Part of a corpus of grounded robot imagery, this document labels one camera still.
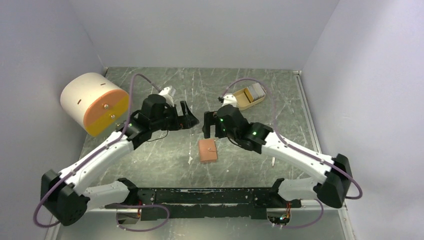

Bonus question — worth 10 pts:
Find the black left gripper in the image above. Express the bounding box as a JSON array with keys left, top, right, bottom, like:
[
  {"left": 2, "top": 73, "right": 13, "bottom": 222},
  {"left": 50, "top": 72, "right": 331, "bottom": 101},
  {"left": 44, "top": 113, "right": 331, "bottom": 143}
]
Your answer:
[{"left": 151, "top": 100, "right": 199, "bottom": 132}]

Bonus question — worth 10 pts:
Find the tan leather card holder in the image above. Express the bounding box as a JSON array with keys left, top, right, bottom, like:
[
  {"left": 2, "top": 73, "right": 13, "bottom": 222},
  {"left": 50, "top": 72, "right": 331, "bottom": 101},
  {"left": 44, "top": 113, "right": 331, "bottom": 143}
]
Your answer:
[{"left": 198, "top": 138, "right": 218, "bottom": 164}]

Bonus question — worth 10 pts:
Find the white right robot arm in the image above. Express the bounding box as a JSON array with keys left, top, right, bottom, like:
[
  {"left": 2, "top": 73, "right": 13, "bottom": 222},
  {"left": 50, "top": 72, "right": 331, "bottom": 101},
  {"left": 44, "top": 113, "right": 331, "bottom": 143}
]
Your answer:
[{"left": 202, "top": 104, "right": 353, "bottom": 209}]

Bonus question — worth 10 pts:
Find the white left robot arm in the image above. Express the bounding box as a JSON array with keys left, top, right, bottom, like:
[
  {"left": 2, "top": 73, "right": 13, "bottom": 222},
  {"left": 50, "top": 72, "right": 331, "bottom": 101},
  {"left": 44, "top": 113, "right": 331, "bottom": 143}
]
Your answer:
[{"left": 37, "top": 94, "right": 200, "bottom": 226}]

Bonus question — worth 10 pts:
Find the stack of credit cards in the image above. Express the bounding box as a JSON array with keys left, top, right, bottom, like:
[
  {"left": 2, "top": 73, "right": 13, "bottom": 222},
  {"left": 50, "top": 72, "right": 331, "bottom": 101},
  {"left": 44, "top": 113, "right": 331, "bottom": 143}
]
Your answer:
[{"left": 244, "top": 83, "right": 266, "bottom": 103}]

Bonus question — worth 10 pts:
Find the beige oval tray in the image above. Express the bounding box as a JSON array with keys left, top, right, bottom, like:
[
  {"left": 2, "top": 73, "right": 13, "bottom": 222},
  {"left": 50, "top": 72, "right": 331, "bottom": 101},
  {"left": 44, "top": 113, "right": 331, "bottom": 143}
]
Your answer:
[{"left": 233, "top": 87, "right": 267, "bottom": 111}]

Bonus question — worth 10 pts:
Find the white cylindrical drawer unit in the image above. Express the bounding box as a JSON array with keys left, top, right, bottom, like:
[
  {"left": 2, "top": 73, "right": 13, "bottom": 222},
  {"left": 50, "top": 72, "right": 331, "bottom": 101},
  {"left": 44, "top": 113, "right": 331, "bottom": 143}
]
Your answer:
[{"left": 60, "top": 72, "right": 130, "bottom": 137}]

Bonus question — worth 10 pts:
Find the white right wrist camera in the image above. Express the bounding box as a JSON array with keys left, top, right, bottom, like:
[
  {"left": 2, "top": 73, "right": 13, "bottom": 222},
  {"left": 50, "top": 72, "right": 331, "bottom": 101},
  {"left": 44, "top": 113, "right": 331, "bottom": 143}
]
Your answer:
[{"left": 221, "top": 94, "right": 238, "bottom": 108}]

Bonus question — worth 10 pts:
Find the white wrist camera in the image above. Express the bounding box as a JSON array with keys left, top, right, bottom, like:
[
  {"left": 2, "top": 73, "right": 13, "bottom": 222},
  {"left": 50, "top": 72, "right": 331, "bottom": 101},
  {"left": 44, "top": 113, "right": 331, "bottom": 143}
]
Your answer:
[
  {"left": 158, "top": 86, "right": 176, "bottom": 107},
  {"left": 221, "top": 94, "right": 238, "bottom": 108}
]

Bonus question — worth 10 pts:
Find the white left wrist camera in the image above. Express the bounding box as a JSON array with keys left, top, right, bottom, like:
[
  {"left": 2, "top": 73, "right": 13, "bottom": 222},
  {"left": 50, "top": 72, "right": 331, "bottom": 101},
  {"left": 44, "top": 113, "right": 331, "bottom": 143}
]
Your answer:
[{"left": 158, "top": 86, "right": 176, "bottom": 107}]

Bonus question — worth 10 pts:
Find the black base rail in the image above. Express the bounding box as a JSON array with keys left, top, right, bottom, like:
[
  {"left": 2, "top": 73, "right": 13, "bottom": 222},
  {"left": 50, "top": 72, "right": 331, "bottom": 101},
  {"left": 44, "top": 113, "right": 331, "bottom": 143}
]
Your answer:
[{"left": 106, "top": 178, "right": 302, "bottom": 221}]

